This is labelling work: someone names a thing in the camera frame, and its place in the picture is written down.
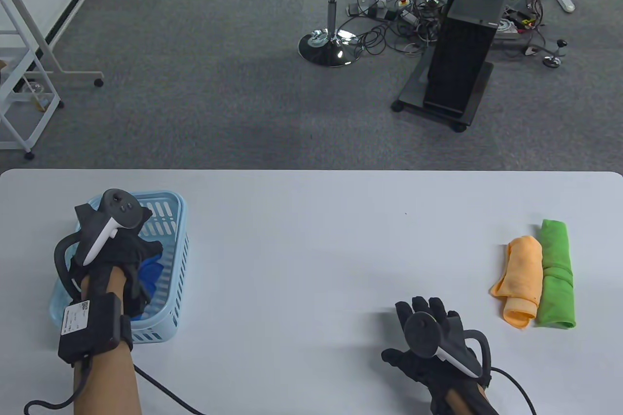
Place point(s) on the person's right hand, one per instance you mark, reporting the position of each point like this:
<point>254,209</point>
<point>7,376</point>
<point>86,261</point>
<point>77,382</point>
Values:
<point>418,369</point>

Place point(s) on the person's left hand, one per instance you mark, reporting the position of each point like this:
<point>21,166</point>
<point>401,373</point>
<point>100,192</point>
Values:
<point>121,249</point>

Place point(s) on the blue towel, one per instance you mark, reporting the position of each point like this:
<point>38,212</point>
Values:
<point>153,274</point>

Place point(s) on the orange towel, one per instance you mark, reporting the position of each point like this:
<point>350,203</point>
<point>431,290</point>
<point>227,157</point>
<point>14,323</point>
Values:
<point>523,279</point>

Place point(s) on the green rectangular towel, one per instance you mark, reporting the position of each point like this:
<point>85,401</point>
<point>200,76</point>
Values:
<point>555,279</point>

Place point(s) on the person's right forearm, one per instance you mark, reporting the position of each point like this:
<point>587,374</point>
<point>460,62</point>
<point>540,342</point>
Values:
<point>469,403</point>

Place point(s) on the person's left forearm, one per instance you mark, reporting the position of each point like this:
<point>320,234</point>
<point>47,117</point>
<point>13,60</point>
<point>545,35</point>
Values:
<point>104,386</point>

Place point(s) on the black forearm sensor box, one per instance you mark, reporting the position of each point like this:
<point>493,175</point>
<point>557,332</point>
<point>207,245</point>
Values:
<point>90,325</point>

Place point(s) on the black and white controller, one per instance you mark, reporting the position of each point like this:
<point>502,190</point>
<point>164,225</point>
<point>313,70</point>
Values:
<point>423,332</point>
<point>119,208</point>

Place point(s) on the light blue plastic basket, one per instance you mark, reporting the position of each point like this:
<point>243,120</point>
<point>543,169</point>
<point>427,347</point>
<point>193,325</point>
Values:
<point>170,288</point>

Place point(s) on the white shelf cart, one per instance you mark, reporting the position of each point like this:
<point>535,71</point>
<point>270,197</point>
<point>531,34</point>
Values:
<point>9,144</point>

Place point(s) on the black rolling cart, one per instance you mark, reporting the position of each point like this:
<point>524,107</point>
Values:
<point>413,91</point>

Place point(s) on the black computer tower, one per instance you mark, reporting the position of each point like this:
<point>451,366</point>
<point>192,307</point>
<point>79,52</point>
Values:
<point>462,45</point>

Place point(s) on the grey power strip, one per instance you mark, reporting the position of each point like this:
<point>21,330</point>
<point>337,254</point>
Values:
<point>367,10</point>

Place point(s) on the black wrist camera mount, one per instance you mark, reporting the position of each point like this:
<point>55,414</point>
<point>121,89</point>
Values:
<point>138,298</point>

